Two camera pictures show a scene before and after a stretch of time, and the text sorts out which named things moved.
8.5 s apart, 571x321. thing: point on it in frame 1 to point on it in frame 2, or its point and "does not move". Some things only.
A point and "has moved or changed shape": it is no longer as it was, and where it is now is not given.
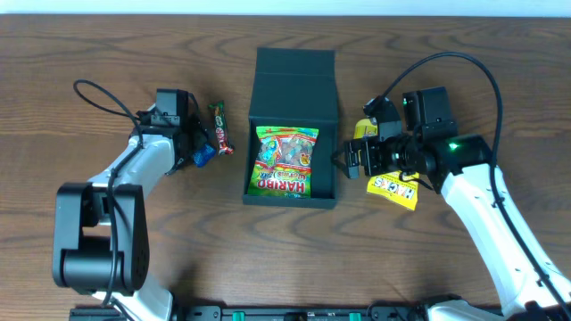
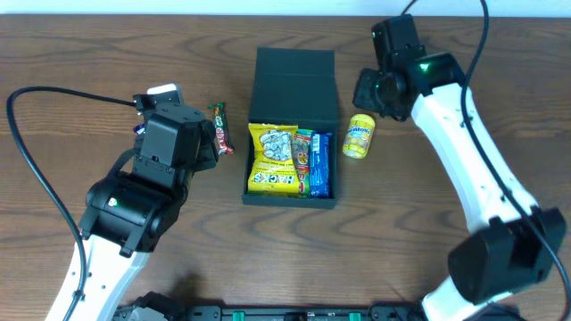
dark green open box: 296,87 does not move
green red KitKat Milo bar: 226,146 does not move
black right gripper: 368,157 to 367,92
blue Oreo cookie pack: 203,154 has moved or changed shape
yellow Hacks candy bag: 391,186 to 274,169
